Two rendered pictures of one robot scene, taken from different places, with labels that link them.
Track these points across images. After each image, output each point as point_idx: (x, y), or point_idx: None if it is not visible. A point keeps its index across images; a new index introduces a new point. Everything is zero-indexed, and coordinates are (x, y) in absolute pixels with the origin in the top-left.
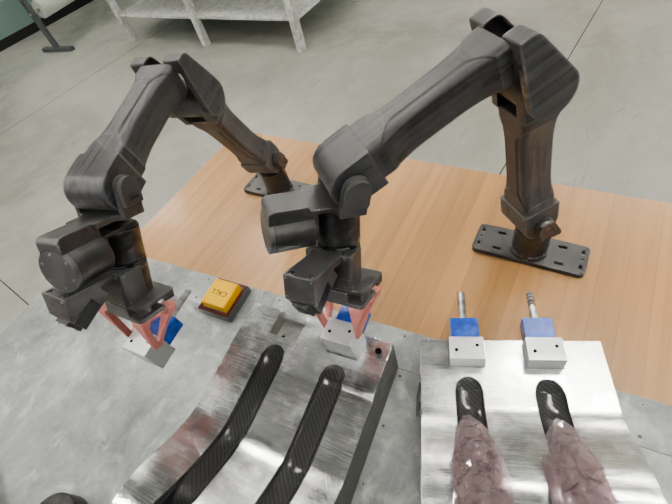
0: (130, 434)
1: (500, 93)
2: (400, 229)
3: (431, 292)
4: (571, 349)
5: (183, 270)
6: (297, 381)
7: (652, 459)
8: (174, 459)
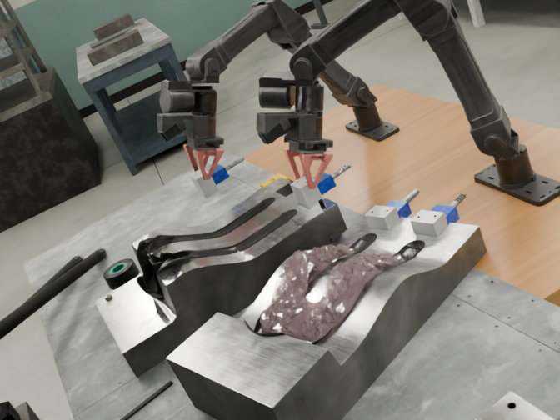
0: None
1: None
2: (434, 162)
3: (416, 202)
4: (454, 227)
5: (267, 172)
6: (269, 215)
7: (463, 307)
8: (182, 231)
